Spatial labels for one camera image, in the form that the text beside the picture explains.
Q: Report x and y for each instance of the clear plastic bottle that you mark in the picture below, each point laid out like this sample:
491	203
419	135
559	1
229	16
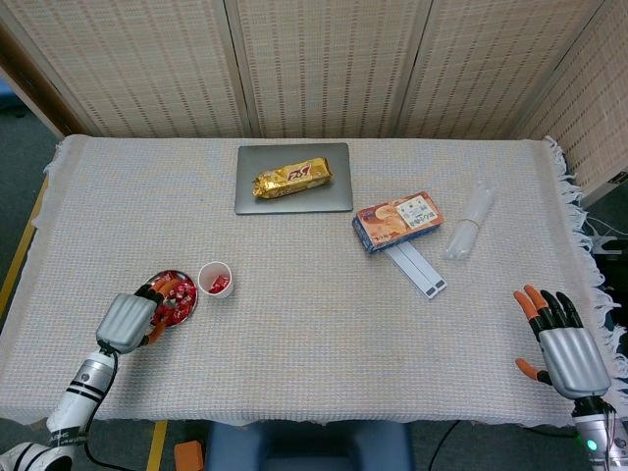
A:
466	230

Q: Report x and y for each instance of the grey metal tray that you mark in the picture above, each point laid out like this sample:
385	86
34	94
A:
338	196

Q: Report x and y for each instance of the orange blue cracker box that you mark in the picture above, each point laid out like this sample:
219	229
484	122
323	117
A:
397	221

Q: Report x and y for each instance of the brown wooden post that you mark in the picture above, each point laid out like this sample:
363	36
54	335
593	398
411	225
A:
39	83

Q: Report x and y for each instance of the gold biscuit packet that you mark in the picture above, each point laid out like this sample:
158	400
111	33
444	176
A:
292	177

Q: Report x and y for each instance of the blue chair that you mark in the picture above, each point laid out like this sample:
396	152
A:
309	449

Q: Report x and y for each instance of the white folded laptop stand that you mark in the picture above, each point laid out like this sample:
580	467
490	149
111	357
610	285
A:
422	275

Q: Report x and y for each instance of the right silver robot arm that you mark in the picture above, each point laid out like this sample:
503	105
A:
591	427

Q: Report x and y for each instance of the orange block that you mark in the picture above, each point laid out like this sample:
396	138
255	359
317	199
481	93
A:
189	455

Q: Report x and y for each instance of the shiny metal bowl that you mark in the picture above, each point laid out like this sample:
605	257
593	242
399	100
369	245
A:
191	310

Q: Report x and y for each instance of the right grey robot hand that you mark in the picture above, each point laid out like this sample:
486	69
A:
574	360

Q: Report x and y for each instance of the beige woven tablecloth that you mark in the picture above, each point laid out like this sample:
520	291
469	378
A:
314	343

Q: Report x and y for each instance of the woven folding screen panel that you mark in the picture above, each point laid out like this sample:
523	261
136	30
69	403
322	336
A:
490	64
598	122
333	64
147	64

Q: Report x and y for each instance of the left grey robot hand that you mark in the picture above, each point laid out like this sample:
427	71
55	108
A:
122	324

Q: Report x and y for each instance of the white paper cup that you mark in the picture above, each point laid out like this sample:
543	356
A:
208	272

